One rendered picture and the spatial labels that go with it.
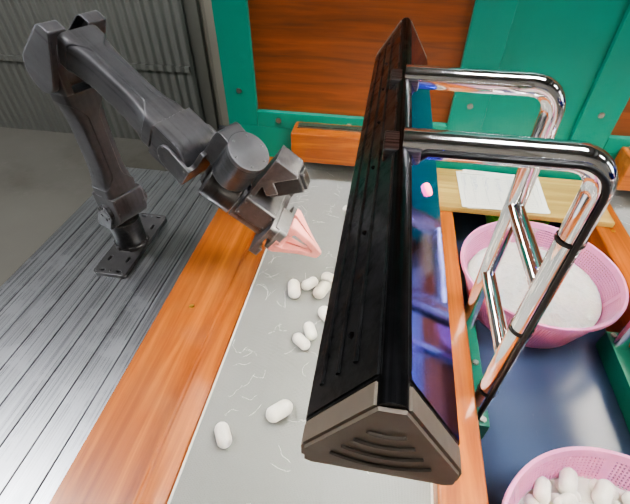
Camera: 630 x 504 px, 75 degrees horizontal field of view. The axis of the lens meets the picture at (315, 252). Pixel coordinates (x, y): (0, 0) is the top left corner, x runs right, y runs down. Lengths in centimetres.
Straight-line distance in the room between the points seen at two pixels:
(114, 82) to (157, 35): 197
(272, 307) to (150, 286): 29
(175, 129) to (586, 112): 78
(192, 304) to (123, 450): 23
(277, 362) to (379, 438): 44
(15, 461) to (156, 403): 23
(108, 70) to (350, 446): 58
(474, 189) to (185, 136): 60
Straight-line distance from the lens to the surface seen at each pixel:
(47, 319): 91
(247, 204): 59
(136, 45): 271
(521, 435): 71
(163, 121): 62
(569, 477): 63
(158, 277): 89
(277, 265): 76
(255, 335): 66
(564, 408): 77
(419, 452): 22
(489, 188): 96
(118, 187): 86
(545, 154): 36
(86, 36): 72
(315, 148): 93
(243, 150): 54
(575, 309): 83
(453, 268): 76
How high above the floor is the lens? 127
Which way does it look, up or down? 43 degrees down
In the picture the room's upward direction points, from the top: straight up
